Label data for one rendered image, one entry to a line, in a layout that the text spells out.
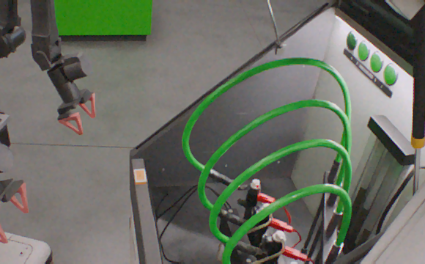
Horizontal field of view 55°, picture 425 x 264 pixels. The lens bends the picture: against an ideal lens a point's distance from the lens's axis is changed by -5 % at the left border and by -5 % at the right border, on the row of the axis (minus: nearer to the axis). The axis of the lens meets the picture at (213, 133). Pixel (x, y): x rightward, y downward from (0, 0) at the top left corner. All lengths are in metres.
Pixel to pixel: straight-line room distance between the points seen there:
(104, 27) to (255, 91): 3.17
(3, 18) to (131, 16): 3.05
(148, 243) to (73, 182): 1.63
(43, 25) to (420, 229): 1.00
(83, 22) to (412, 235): 3.89
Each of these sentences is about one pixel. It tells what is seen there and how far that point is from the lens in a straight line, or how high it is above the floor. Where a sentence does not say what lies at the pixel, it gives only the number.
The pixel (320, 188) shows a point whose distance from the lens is 0.70.
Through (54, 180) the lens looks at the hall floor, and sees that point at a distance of 2.67.
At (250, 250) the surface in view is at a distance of 0.89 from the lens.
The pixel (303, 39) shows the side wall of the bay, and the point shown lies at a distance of 1.21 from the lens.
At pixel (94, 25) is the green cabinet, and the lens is 4.27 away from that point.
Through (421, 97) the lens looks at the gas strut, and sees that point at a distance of 0.55.
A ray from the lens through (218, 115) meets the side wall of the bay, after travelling 1.24.
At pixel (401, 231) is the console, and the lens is 0.65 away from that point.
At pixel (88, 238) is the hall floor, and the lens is 2.32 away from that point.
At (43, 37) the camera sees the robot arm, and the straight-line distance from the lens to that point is 1.22.
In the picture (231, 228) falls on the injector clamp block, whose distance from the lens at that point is 1.06.
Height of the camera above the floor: 1.75
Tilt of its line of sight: 35 degrees down
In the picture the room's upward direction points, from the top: 8 degrees clockwise
